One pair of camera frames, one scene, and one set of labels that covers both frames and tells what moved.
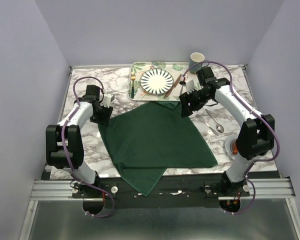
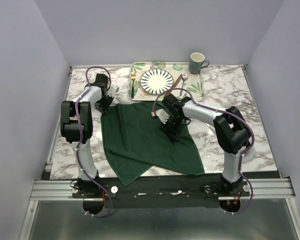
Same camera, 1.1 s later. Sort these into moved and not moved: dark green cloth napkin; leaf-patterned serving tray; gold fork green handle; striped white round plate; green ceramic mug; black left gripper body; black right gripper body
Moved: black right gripper body; dark green cloth napkin; black left gripper body
Not moved: gold fork green handle; leaf-patterned serving tray; striped white round plate; green ceramic mug
